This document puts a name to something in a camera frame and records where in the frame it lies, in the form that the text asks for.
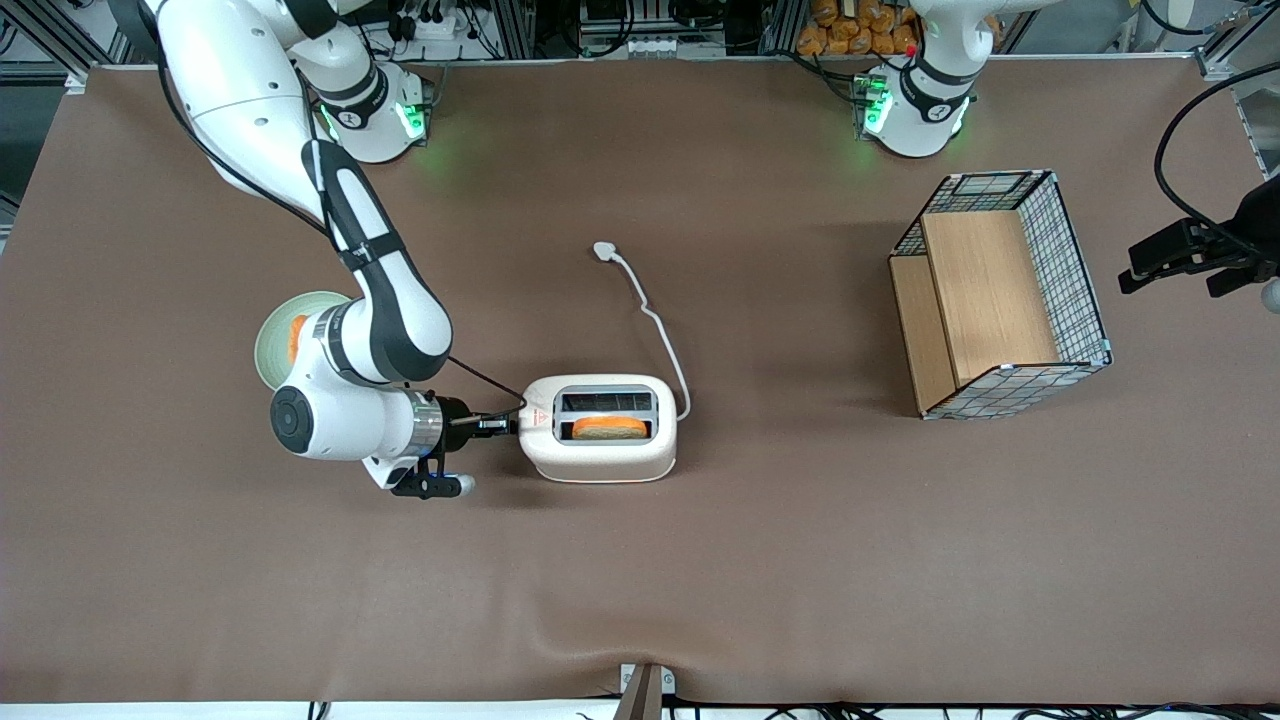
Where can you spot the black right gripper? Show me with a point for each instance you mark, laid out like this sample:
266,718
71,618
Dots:
457,413

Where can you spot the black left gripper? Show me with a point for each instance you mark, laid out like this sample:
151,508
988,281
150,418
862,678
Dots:
1258,214

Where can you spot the white two-slot toaster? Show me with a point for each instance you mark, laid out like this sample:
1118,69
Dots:
600,460

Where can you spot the toast bread slice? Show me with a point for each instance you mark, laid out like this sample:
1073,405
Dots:
610,429

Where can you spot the orange triangular pastry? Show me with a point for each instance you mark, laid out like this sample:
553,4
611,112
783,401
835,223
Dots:
297,338

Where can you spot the light wooden shelf insert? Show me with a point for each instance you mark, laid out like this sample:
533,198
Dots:
990,290

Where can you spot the pale green round plate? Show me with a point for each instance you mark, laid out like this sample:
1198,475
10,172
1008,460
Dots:
272,345

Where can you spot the white power strip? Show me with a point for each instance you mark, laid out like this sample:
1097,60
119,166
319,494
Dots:
435,25

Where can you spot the bag of orange bread rolls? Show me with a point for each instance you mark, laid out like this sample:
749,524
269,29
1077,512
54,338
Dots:
850,30

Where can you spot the grey metal table bracket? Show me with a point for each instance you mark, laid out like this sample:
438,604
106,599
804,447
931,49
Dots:
647,690

